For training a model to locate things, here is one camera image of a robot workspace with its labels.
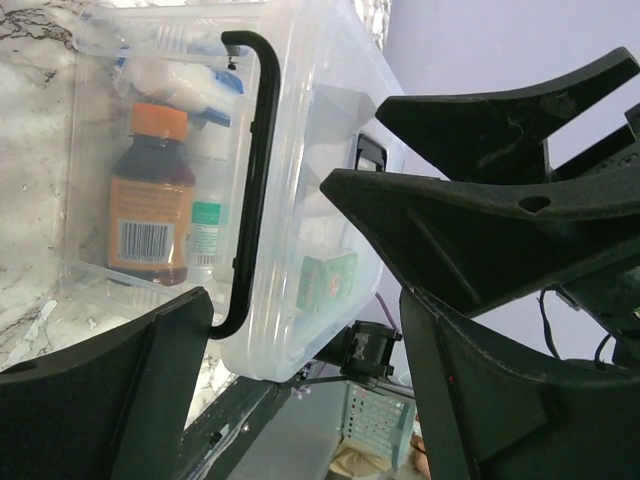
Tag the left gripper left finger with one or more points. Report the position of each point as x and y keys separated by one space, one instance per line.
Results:
x=111 y=407

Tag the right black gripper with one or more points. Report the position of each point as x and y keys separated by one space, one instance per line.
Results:
x=478 y=246

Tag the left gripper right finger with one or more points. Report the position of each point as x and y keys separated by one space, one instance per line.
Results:
x=492 y=408

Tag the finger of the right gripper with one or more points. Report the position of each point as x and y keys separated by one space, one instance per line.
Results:
x=500 y=137

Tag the green small medicine box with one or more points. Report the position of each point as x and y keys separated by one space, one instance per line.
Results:
x=325 y=280

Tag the white green-label bottle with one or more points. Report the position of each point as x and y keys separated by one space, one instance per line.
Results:
x=203 y=240

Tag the brown medicine bottle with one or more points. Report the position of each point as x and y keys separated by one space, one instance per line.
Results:
x=152 y=190

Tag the clear first aid box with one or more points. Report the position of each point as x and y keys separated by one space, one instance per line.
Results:
x=222 y=35

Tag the clear box lid black handle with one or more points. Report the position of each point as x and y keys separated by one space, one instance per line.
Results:
x=334 y=77

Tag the white blue tube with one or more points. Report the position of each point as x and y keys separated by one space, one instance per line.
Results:
x=201 y=91

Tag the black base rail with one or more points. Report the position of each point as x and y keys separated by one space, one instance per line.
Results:
x=218 y=439

